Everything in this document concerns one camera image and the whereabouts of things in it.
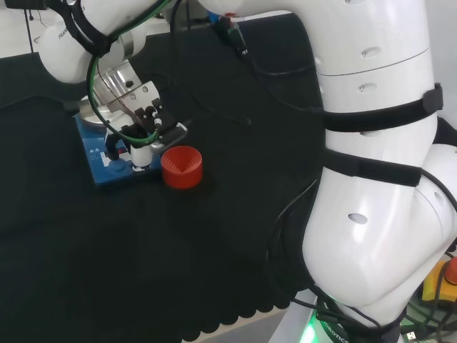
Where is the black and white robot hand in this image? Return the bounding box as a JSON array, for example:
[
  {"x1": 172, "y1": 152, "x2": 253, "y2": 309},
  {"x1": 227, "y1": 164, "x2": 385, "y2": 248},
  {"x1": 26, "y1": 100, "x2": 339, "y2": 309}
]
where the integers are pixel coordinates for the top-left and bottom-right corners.
[{"x1": 103, "y1": 80, "x2": 189, "y2": 172}]

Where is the black cloth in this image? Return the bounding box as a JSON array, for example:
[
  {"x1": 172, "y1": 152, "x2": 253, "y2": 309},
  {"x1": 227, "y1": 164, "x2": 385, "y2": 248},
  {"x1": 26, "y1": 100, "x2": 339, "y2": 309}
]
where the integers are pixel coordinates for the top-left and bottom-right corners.
[{"x1": 0, "y1": 14, "x2": 326, "y2": 343}]

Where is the yellow stop button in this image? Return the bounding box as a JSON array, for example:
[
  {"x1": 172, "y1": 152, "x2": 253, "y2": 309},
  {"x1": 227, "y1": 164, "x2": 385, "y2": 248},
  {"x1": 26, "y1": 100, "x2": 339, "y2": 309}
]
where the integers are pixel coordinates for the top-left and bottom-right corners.
[{"x1": 421, "y1": 257, "x2": 457, "y2": 309}]

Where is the green cable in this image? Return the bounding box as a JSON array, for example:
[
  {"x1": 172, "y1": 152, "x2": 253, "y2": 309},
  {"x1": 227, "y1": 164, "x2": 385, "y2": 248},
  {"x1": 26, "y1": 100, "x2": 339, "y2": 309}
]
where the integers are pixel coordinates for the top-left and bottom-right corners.
[{"x1": 86, "y1": 0, "x2": 171, "y2": 148}]

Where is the red ribbed flask ring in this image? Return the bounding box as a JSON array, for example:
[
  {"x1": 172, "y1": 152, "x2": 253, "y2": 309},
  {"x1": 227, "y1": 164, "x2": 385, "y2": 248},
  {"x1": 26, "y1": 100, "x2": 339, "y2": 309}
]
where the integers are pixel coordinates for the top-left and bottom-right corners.
[{"x1": 160, "y1": 145, "x2": 204, "y2": 190}]

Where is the black cable with connector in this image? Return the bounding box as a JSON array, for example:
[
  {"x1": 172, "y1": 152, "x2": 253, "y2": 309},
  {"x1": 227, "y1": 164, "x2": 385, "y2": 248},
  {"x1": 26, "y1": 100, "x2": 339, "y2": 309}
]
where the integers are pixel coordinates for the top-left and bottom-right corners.
[{"x1": 210, "y1": 10, "x2": 326, "y2": 115}]

